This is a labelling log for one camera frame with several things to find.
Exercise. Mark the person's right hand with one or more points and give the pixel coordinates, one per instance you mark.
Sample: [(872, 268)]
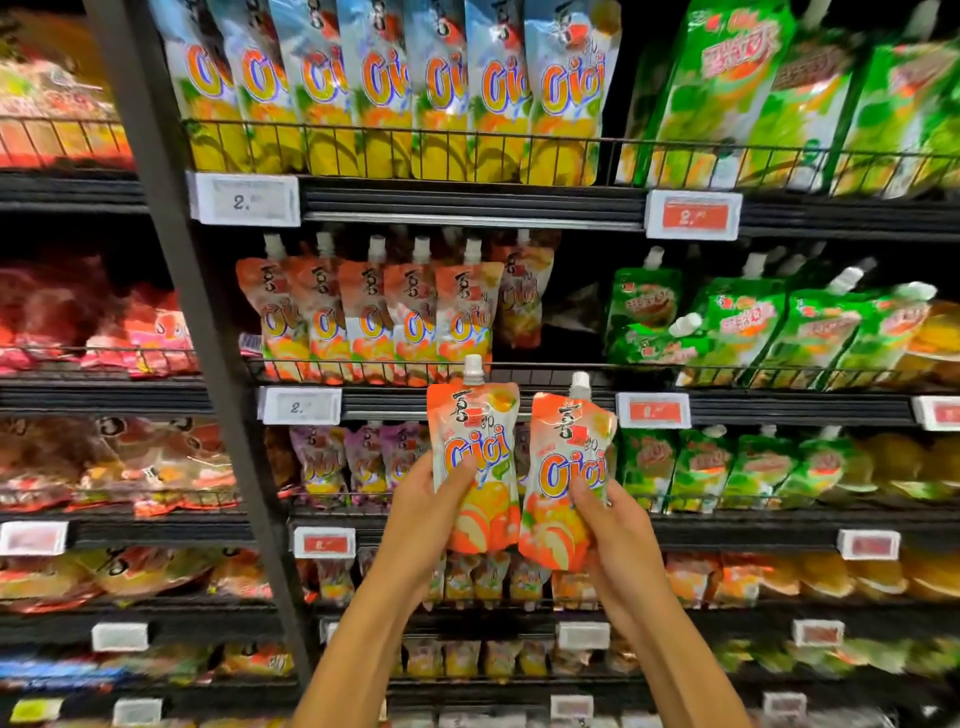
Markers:
[(623, 563)]

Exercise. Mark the person's left hand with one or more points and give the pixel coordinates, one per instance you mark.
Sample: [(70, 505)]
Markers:
[(420, 540)]

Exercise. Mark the row of orange Cici pouches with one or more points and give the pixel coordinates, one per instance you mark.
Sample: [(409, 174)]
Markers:
[(278, 315)]

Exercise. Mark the black metal store shelf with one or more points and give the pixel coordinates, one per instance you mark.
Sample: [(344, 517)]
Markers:
[(195, 300)]

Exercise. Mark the row of blue Cici pouches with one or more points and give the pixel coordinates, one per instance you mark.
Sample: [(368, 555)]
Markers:
[(375, 83)]

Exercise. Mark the person's right forearm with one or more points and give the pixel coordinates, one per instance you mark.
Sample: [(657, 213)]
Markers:
[(683, 675)]

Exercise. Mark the person's left forearm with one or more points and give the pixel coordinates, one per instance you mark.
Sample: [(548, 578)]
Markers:
[(368, 668)]

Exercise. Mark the row of small multicolour pouches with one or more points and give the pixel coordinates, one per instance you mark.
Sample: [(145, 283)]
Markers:
[(488, 578)]

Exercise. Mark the row of purple pouches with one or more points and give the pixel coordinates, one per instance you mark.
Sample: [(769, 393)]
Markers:
[(360, 458)]

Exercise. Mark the row of small yellow pouches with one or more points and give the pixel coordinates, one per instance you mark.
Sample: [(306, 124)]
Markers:
[(465, 656)]

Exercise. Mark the white price tag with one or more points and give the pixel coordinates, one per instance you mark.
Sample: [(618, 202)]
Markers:
[(818, 633), (120, 636), (785, 704), (300, 405), (572, 707), (138, 713), (330, 632), (246, 198)]

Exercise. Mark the row of small green pouches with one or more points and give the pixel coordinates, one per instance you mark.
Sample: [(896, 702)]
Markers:
[(840, 656)]

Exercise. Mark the row of yellow-green bags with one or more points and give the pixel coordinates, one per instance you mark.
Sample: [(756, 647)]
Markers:
[(120, 575)]

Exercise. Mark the row of clear red-print bags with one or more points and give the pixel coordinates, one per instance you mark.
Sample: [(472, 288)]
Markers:
[(120, 465)]

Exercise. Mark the row of red bags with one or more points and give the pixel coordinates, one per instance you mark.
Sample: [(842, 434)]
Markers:
[(120, 330)]

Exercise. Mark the yellow price tag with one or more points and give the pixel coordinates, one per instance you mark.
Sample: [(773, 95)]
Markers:
[(36, 710)]

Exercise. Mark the row of orange bags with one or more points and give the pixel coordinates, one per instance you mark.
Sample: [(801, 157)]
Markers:
[(60, 98)]

